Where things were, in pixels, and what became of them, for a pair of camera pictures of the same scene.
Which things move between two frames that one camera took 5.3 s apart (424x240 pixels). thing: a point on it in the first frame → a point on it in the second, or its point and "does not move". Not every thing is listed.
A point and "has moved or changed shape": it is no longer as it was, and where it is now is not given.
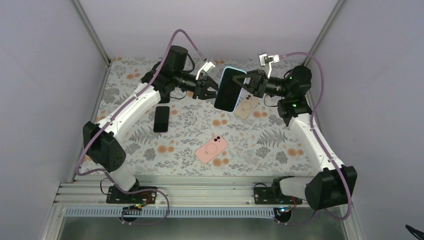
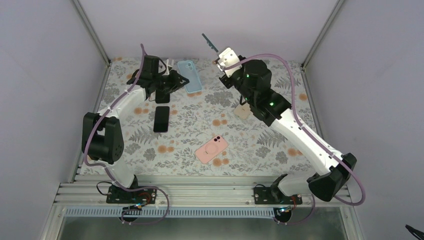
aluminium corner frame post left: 92,32 does not move
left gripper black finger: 211,83 → 179,79
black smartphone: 161,120 does not move
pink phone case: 211,149 does not move
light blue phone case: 217,90 has moved or changed shape
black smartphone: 229,90 → 210,44
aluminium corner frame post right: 323,32 does not move
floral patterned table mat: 188,136 does not move
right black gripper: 258,81 → 225,82
